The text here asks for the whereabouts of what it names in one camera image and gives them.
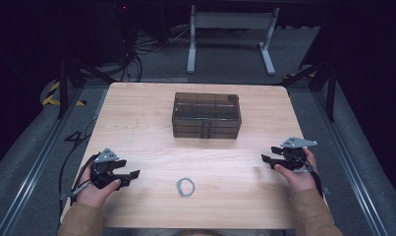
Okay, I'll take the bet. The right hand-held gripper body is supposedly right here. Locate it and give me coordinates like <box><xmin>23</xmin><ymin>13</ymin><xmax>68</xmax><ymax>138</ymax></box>
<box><xmin>280</xmin><ymin>136</ymin><xmax>318</xmax><ymax>171</ymax></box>

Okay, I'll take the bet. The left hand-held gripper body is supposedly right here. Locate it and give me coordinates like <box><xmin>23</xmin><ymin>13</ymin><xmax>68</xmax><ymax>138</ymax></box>
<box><xmin>90</xmin><ymin>147</ymin><xmax>122</xmax><ymax>191</ymax></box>

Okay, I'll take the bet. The smoky plastic drawer box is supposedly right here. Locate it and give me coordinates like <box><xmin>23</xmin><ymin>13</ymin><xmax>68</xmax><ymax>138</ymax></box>
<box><xmin>171</xmin><ymin>91</ymin><xmax>243</xmax><ymax>141</ymax></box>

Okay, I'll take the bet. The person's left hand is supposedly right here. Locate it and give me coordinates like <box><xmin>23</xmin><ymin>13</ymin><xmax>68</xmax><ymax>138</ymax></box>
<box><xmin>75</xmin><ymin>159</ymin><xmax>122</xmax><ymax>209</ymax></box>

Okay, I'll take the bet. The person's right hand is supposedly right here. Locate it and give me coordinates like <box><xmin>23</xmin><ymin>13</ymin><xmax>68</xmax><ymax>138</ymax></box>
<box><xmin>273</xmin><ymin>147</ymin><xmax>319</xmax><ymax>195</ymax></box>

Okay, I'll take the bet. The black metal stand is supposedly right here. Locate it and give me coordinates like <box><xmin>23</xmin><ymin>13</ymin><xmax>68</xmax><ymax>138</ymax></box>
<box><xmin>55</xmin><ymin>56</ymin><xmax>117</xmax><ymax>120</ymax></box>
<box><xmin>281</xmin><ymin>60</ymin><xmax>338</xmax><ymax>123</ymax></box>

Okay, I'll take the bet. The yellow black floor tape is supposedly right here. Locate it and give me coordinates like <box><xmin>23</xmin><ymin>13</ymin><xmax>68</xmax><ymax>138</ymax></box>
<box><xmin>282</xmin><ymin>72</ymin><xmax>316</xmax><ymax>82</ymax></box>
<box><xmin>40</xmin><ymin>81</ymin><xmax>87</xmax><ymax>107</ymax></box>

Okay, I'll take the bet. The white metal stand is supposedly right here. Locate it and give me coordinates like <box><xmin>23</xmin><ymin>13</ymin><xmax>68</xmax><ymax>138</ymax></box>
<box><xmin>186</xmin><ymin>4</ymin><xmax>281</xmax><ymax>76</ymax></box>

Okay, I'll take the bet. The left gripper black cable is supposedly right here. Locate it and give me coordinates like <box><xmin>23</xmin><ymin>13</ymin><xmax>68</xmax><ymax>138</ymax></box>
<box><xmin>57</xmin><ymin>152</ymin><xmax>100</xmax><ymax>231</ymax></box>

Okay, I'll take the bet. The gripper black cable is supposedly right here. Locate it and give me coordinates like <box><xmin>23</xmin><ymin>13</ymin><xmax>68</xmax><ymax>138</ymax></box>
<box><xmin>57</xmin><ymin>152</ymin><xmax>100</xmax><ymax>231</ymax></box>
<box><xmin>295</xmin><ymin>152</ymin><xmax>324</xmax><ymax>199</ymax></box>

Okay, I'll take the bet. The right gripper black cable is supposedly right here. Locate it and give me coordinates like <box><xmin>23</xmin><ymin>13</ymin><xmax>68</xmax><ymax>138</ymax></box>
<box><xmin>295</xmin><ymin>152</ymin><xmax>324</xmax><ymax>199</ymax></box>

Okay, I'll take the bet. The aluminium floor rail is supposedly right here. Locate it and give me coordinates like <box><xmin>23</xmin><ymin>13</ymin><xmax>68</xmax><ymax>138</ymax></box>
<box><xmin>0</xmin><ymin>88</ymin><xmax>85</xmax><ymax>236</ymax></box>
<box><xmin>311</xmin><ymin>90</ymin><xmax>390</xmax><ymax>236</ymax></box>

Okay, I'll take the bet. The tangle of black cables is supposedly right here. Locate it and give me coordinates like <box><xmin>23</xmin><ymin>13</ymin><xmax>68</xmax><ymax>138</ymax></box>
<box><xmin>119</xmin><ymin>5</ymin><xmax>194</xmax><ymax>84</ymax></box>

